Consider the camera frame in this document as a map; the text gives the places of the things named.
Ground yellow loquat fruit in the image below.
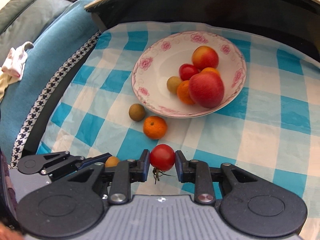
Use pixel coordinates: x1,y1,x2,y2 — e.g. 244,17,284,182
105,156,120,167

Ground red tomato with stem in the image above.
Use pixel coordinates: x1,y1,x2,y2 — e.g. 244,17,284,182
150,144,175,184

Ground orange mandarin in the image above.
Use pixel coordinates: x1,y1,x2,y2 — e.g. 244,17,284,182
177,80,195,105
201,67,220,77
143,116,168,140

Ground brown longan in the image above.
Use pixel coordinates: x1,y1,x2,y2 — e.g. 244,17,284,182
129,103,146,121

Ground large red apple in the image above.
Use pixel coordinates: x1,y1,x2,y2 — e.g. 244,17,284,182
189,72,225,108

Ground tan longan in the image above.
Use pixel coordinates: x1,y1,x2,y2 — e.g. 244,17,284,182
167,76,182,94

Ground red yellow peach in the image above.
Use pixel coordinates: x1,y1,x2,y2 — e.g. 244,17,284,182
191,46,219,70

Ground houndstooth stool edge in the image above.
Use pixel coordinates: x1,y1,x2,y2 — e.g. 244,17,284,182
10,31,101,168

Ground blue white checkered cloth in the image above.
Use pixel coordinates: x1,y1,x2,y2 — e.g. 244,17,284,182
37,22,319,239

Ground white pink crumpled cloth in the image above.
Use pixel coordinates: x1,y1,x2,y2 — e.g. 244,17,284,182
1,41,34,82

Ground teal sofa blanket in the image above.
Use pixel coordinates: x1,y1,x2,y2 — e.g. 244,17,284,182
1,0,98,167

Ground white plate pink flowers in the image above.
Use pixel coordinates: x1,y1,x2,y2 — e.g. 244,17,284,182
131,31,247,118

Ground grey sofa cushion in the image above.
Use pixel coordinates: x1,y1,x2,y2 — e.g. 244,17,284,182
0,0,71,63

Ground dark coffee table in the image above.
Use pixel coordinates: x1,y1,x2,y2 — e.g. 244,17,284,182
85,0,319,60

